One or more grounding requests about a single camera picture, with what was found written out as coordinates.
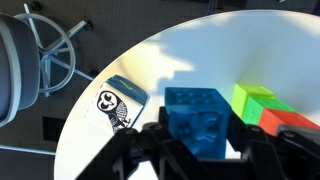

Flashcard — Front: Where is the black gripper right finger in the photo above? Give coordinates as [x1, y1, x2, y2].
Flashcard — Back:
[226, 113, 320, 180]

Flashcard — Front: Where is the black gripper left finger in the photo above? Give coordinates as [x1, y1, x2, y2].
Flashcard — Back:
[76, 107, 214, 180]

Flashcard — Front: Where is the blue block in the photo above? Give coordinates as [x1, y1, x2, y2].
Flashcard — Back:
[164, 87, 232, 159]

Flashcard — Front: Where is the orange block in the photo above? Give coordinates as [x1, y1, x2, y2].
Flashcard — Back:
[258, 109, 320, 135]

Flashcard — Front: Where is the green block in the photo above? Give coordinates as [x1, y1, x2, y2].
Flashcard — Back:
[242, 97, 296, 125]

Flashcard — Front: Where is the yellow-green block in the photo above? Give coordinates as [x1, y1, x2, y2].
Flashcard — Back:
[231, 84, 276, 118]

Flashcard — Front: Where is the owl picture cube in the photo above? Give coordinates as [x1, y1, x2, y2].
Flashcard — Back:
[96, 75, 149, 133]

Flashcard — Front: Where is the grey office chair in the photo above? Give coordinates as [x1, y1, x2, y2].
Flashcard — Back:
[0, 1, 93, 127]

